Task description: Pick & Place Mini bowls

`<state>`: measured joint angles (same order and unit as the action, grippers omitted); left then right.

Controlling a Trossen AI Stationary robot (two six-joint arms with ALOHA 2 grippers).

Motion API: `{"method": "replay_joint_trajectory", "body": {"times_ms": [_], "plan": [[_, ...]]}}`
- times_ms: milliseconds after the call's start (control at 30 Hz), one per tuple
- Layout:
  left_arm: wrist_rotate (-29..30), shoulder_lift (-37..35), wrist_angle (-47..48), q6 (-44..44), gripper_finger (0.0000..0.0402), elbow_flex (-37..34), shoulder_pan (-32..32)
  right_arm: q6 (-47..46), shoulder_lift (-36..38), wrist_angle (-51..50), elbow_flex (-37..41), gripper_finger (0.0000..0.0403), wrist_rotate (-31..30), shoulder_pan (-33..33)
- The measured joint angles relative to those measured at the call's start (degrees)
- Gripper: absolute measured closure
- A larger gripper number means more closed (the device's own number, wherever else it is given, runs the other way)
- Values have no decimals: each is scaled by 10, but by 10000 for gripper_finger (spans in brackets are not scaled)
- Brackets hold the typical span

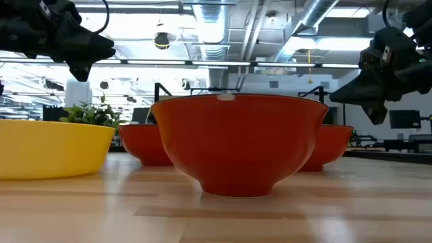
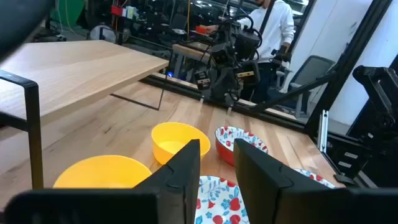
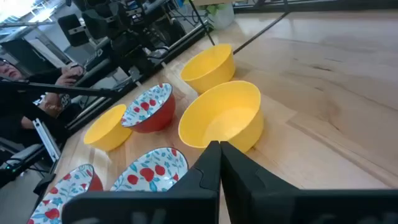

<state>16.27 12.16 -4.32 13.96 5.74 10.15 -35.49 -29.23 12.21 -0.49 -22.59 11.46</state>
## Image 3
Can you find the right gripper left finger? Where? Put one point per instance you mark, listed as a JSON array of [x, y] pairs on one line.
[[192, 205]]

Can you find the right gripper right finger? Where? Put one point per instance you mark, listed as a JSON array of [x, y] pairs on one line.
[[267, 205]]

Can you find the red floral-lined bowl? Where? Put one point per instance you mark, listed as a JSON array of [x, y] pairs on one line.
[[68, 186], [149, 172], [155, 118]]

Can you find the yellow plastic bowl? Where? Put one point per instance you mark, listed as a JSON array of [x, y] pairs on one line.
[[208, 67], [224, 115], [105, 130]]

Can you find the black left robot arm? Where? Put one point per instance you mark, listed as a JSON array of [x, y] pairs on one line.
[[130, 43]]

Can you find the silver aluminium extrusion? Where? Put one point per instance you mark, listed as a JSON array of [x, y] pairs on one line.
[[46, 140]]

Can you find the green plant in white pot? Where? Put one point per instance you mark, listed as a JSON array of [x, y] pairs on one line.
[[222, 15]]

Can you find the person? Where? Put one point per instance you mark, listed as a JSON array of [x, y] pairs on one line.
[[12, 109]]

